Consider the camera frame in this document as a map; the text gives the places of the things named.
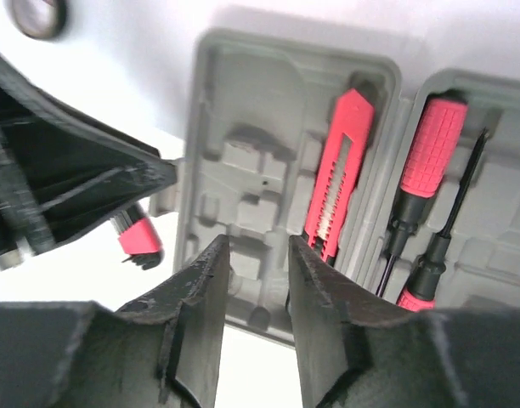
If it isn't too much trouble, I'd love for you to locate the grey plastic tool case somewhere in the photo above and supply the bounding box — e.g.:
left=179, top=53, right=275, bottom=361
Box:
left=150, top=31, right=520, bottom=344

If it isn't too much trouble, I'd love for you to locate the short red black screwdriver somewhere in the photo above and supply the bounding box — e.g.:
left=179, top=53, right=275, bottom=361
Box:
left=396, top=128, right=490, bottom=312

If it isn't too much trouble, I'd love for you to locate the black tape roll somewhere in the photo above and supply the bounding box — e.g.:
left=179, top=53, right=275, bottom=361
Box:
left=8, top=0, right=69, bottom=41

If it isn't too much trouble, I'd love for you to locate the long red black screwdriver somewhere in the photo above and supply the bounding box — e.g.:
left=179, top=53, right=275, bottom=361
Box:
left=376, top=94, right=468, bottom=297

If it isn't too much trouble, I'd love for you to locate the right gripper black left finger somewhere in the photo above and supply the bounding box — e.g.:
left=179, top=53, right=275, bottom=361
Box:
left=0, top=235, right=230, bottom=407

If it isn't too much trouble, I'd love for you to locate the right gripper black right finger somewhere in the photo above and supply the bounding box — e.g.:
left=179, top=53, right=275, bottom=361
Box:
left=288, top=235, right=520, bottom=407

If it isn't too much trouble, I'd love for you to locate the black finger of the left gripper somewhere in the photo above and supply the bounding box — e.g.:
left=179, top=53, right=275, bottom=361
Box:
left=0, top=55, right=177, bottom=257

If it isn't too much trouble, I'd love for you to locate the red hex key set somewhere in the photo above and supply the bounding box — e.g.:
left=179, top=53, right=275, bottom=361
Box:
left=110, top=203, right=164, bottom=270

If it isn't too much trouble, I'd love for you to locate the red black utility knife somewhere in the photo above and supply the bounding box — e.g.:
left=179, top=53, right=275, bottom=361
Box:
left=304, top=88, right=375, bottom=262

